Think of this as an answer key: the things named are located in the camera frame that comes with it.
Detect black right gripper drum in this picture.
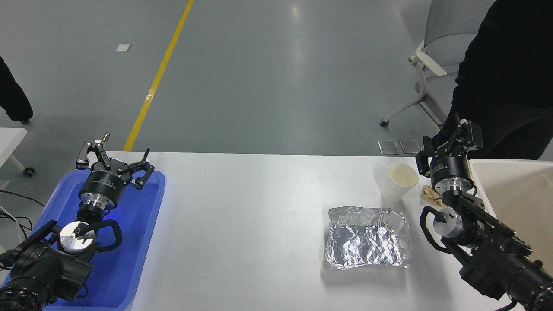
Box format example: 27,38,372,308
430,155,473,187

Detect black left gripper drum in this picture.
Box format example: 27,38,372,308
79,169,129,204

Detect white paper cup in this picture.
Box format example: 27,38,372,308
381,163,419,204

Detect crumpled tan paper ball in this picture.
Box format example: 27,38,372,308
421,185,445,207

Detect blue plastic tray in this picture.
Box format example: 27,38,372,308
2,169,167,311

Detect large pale bin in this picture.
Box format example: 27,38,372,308
469,159,553,262

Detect person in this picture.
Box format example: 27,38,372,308
0,56,34,124
441,0,553,160

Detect grey white office chair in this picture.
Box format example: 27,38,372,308
380,0,496,128

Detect crumpled foil tray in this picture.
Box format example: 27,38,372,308
325,206,412,270

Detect black floor cables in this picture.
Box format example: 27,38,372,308
0,190,46,242

